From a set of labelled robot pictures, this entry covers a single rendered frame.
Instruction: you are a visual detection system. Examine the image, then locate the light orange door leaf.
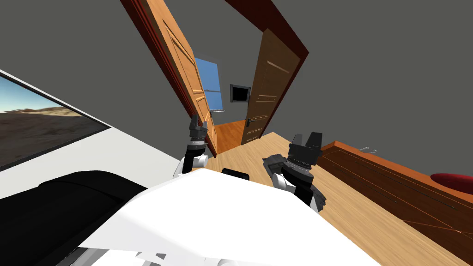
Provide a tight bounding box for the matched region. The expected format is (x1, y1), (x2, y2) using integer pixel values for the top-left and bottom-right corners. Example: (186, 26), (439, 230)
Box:
(146, 0), (219, 157)

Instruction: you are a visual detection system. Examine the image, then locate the large landscape window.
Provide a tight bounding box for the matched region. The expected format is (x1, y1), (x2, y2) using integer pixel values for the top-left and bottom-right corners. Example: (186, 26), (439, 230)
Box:
(0, 70), (112, 173)

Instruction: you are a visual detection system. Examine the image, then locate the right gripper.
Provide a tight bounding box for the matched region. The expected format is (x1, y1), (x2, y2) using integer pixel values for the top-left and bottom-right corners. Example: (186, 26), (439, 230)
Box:
(286, 131), (323, 168)

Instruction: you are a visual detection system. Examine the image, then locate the dark brown door leaf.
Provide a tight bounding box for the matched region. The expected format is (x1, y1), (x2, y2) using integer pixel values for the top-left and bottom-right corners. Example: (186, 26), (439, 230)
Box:
(241, 28), (302, 146)

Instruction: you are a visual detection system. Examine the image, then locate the black framed wall picture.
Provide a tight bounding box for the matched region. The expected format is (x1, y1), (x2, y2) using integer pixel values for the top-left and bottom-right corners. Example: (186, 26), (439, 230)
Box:
(229, 84), (252, 104)

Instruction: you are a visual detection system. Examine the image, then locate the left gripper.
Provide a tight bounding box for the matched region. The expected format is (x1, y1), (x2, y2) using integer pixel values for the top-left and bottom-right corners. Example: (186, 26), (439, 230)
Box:
(188, 114), (209, 144)

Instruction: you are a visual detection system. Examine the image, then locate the red round object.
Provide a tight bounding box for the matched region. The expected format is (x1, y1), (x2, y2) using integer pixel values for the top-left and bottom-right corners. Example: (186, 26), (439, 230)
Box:
(430, 172), (473, 195)

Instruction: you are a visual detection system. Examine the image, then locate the brown wooden cabinet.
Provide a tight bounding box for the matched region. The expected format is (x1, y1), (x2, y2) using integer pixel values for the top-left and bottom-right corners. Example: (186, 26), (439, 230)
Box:
(317, 140), (473, 265)

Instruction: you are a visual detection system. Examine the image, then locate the blue window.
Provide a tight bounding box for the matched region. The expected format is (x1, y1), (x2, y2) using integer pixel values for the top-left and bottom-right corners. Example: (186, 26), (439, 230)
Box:
(194, 57), (226, 114)

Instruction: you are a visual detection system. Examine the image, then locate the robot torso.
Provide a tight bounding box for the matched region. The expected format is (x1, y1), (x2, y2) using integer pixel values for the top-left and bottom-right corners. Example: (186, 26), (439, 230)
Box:
(79, 168), (382, 266)

